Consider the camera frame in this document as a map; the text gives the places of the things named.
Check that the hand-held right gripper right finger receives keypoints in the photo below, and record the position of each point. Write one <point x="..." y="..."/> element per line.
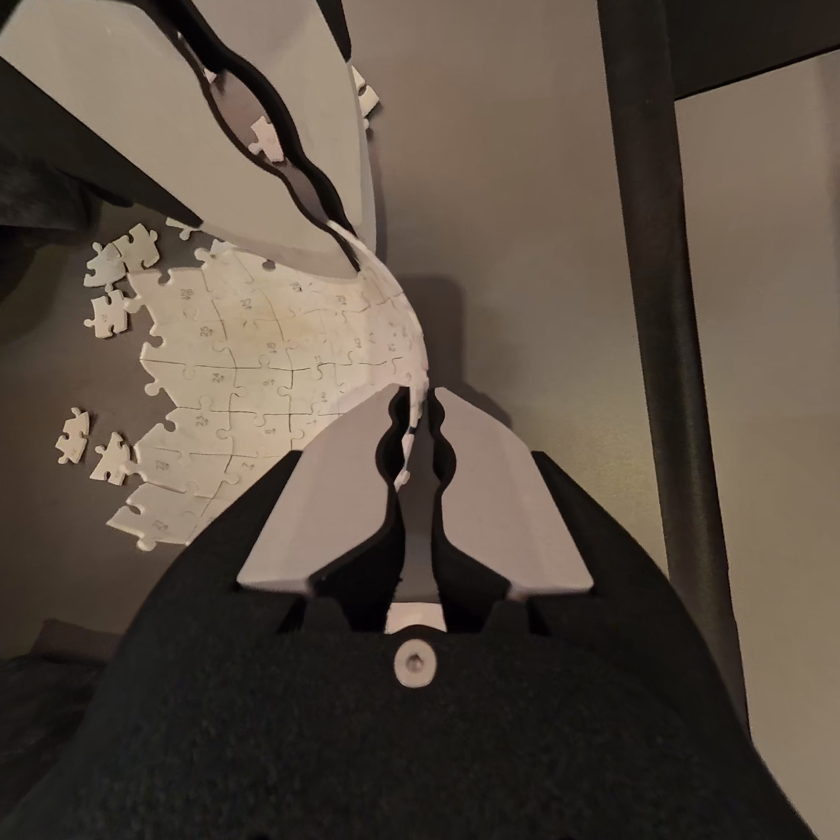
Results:
<point x="518" y="525"/>

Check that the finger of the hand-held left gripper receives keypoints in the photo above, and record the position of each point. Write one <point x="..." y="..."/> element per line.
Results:
<point x="308" y="85"/>
<point x="131" y="98"/>

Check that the half-built colourful puzzle ball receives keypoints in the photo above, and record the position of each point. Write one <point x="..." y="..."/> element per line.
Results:
<point x="262" y="367"/>

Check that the white curved jigsaw piece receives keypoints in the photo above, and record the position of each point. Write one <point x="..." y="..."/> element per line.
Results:
<point x="73" y="436"/>
<point x="113" y="459"/>

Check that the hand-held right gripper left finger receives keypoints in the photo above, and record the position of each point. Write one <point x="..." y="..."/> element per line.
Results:
<point x="308" y="525"/>

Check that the scattered pile of puzzle pieces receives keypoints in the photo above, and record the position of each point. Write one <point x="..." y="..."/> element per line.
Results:
<point x="108" y="315"/>

